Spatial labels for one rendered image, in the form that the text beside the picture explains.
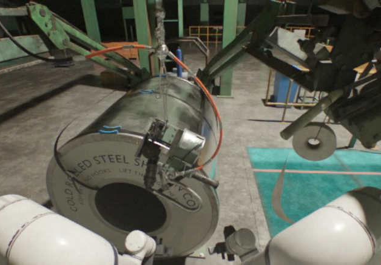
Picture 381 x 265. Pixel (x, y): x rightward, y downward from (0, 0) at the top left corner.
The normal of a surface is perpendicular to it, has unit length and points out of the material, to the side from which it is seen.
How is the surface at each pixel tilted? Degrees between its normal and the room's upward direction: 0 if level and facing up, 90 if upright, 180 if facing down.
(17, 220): 6
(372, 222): 26
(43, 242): 20
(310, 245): 43
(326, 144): 90
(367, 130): 90
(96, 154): 90
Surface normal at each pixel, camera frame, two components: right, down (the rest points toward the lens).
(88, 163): -0.11, 0.48
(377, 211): 0.08, -0.74
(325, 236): -0.40, -0.64
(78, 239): 0.65, -0.72
